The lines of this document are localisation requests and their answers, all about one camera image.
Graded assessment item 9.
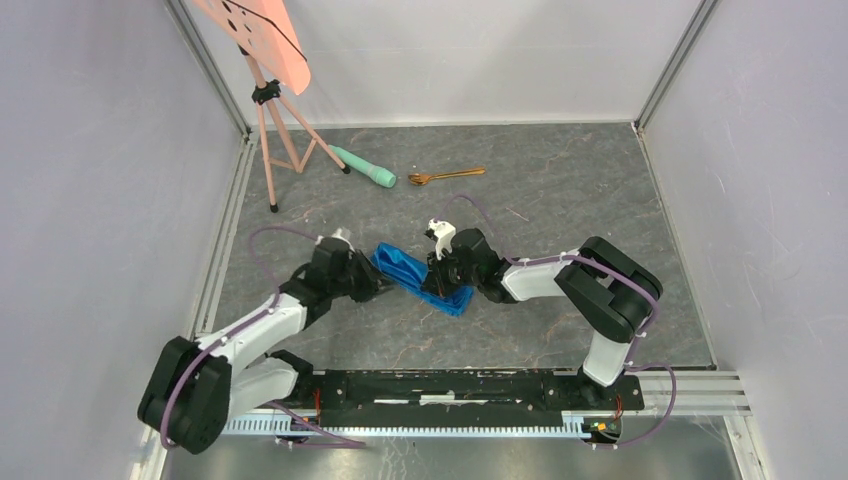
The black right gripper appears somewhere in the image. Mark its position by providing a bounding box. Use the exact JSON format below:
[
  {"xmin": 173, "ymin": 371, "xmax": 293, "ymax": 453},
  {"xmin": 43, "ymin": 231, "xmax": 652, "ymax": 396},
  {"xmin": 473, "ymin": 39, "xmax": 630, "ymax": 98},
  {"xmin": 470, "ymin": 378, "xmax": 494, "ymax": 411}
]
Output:
[{"xmin": 421, "ymin": 245, "xmax": 481, "ymax": 298}]

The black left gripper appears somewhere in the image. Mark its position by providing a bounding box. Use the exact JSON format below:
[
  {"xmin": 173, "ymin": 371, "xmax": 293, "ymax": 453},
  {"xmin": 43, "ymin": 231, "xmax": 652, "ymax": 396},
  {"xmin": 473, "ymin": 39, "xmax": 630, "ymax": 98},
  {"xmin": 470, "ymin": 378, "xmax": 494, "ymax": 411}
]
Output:
[{"xmin": 329, "ymin": 249, "xmax": 397, "ymax": 303}]

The blue cloth napkin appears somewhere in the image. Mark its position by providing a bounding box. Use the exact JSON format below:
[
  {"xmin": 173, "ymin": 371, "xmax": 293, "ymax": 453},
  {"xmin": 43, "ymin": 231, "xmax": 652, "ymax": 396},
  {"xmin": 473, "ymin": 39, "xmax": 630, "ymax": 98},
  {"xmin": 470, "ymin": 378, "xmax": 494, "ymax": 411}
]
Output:
[{"xmin": 370, "ymin": 242, "xmax": 473, "ymax": 317}]

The gold spoon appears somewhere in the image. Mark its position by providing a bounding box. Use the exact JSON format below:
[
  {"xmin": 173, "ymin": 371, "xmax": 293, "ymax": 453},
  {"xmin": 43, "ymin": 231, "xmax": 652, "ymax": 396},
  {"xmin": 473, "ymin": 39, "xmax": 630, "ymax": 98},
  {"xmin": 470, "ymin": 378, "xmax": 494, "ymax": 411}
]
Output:
[{"xmin": 407, "ymin": 167, "xmax": 486, "ymax": 186}]

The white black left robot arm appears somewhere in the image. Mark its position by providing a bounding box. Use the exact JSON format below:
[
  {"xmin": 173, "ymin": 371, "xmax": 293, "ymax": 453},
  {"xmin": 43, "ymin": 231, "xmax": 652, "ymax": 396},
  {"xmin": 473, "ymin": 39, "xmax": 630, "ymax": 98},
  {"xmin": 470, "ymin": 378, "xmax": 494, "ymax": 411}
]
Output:
[{"xmin": 137, "ymin": 235, "xmax": 391, "ymax": 454}]

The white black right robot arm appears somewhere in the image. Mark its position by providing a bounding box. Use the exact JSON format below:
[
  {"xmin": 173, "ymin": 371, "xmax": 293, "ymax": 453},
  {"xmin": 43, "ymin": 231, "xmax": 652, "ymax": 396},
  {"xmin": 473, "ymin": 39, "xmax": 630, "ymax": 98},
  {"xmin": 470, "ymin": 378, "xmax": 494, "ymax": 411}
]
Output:
[{"xmin": 422, "ymin": 221, "xmax": 663, "ymax": 408}]

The mint green flashlight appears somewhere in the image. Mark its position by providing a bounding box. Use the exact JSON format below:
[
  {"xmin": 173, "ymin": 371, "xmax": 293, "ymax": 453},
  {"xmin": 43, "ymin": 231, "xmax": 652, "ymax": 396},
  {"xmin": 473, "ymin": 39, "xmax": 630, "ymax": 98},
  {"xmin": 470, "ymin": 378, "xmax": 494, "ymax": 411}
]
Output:
[{"xmin": 330, "ymin": 145, "xmax": 397, "ymax": 188}]

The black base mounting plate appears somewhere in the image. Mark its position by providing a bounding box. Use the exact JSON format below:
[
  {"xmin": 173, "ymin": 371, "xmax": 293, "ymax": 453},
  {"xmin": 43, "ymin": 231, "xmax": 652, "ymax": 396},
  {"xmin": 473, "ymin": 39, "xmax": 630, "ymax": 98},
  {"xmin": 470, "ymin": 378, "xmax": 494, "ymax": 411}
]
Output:
[{"xmin": 280, "ymin": 369, "xmax": 645, "ymax": 429}]

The pink music stand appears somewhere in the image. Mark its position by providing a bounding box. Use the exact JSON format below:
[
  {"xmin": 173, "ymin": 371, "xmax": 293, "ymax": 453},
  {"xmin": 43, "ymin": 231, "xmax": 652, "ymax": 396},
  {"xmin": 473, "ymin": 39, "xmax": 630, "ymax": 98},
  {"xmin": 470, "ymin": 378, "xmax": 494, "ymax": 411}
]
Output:
[{"xmin": 194, "ymin": 0, "xmax": 350, "ymax": 213}]

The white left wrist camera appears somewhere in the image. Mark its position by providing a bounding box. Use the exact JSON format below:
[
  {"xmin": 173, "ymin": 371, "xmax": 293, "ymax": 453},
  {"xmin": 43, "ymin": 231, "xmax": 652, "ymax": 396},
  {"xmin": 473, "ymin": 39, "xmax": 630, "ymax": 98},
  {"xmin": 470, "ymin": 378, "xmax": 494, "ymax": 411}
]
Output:
[{"xmin": 315, "ymin": 227, "xmax": 353, "ymax": 249}]

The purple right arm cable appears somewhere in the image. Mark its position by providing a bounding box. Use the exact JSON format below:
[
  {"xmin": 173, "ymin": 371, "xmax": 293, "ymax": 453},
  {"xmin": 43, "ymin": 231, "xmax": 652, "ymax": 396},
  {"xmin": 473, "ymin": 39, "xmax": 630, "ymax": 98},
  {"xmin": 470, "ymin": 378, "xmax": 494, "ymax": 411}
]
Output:
[{"xmin": 437, "ymin": 193, "xmax": 678, "ymax": 450}]

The white cable duct strip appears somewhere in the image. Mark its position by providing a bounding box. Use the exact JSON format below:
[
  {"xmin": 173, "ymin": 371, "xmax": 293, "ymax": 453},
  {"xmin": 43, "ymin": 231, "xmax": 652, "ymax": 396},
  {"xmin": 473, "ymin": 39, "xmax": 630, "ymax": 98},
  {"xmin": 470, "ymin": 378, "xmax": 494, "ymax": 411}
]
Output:
[{"xmin": 221, "ymin": 411, "xmax": 591, "ymax": 440}]

